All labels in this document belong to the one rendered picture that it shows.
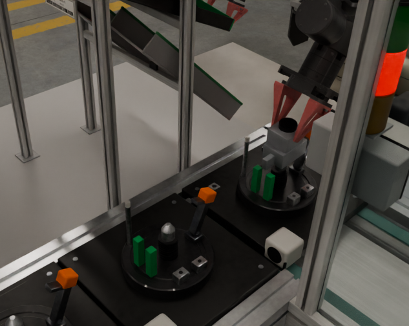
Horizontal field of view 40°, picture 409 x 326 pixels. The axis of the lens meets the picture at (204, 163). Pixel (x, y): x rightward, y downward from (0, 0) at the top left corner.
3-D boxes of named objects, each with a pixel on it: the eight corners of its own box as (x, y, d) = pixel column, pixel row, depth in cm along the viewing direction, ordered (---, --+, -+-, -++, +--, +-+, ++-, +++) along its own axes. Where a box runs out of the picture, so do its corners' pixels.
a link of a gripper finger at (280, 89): (287, 140, 88) (316, 86, 87) (252, 119, 92) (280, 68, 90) (304, 145, 94) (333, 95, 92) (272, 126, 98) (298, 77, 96)
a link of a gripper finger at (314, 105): (296, 145, 87) (326, 91, 86) (262, 125, 91) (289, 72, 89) (314, 151, 93) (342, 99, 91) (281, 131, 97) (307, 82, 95)
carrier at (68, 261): (174, 200, 101) (175, 142, 93) (278, 277, 87) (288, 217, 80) (57, 268, 87) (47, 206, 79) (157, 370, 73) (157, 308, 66)
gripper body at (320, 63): (325, 100, 86) (349, 55, 84) (274, 74, 91) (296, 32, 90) (341, 108, 91) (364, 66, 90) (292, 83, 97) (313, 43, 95)
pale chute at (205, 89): (194, 93, 124) (207, 77, 124) (229, 121, 116) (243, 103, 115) (106, 25, 103) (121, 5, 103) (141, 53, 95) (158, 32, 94)
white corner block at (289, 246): (280, 242, 93) (283, 224, 91) (302, 257, 91) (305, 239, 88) (261, 256, 91) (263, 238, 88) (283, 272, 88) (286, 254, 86)
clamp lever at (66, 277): (57, 314, 74) (70, 266, 72) (66, 323, 73) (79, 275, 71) (33, 321, 72) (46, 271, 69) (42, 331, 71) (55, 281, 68)
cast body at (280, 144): (285, 141, 99) (290, 108, 94) (305, 152, 97) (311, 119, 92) (253, 162, 95) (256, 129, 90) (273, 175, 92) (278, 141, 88)
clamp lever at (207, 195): (193, 228, 88) (208, 185, 86) (202, 235, 87) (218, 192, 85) (178, 231, 86) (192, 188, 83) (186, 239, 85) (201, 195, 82)
